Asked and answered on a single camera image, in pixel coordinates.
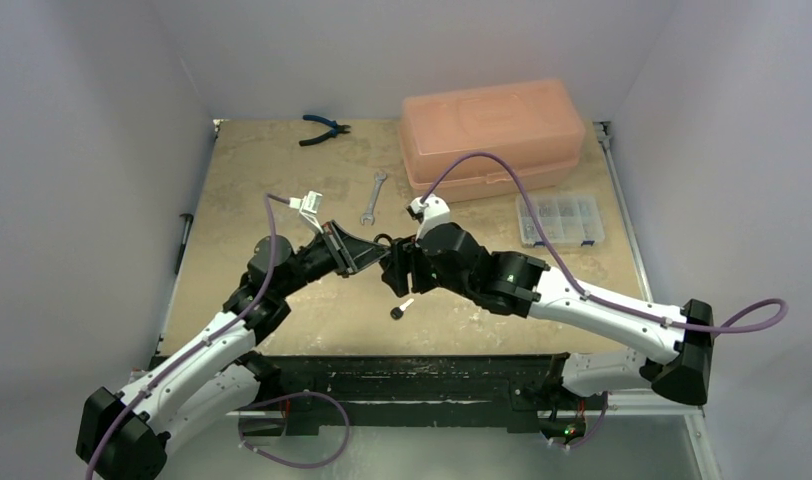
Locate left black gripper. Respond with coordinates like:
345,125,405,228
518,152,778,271
276,219,389,298

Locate black key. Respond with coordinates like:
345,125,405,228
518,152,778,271
389,298,415,320

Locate black padlock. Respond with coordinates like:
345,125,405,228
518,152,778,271
373,233,396,249

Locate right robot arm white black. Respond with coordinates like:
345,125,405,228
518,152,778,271
380,223,714,407

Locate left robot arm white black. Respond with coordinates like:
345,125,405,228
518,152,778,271
76,221,390,479

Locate silver open-end wrench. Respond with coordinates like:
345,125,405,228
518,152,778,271
359,172,388,225

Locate clear plastic organizer box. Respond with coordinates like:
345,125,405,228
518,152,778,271
516,194,605,248

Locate pink plastic toolbox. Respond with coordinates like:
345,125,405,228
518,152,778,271
399,79,586,203

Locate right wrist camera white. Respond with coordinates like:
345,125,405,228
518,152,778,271
406,194,451,239

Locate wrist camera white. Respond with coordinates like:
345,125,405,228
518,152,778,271
289,190,323,233
406,194,451,239

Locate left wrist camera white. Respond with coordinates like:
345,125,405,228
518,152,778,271
289,190,323,233

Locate blue handled pliers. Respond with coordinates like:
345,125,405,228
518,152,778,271
298,115,352,148

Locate black mounting base plate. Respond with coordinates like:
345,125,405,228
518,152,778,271
229,353,604,435

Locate aluminium frame rail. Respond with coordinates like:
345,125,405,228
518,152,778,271
608,390,723,479

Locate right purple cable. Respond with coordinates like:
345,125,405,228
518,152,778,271
420,152,790,335

